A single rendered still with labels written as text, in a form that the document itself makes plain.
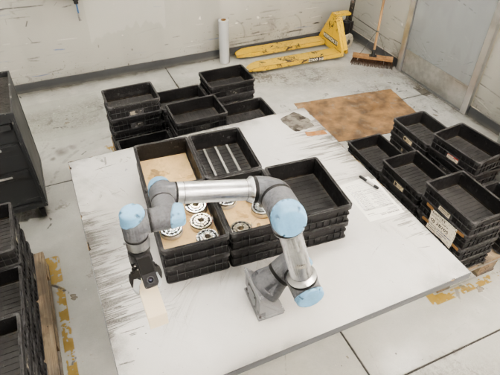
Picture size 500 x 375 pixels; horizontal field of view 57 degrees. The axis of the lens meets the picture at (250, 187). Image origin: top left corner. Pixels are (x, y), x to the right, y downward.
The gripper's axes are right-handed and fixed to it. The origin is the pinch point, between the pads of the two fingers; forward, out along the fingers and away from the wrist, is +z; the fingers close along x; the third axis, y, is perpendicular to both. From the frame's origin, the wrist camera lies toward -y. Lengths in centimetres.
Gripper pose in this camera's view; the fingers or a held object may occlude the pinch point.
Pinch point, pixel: (148, 290)
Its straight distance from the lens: 163.3
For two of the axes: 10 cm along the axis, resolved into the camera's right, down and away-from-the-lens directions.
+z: -0.1, 7.6, 6.5
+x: -9.1, 2.6, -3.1
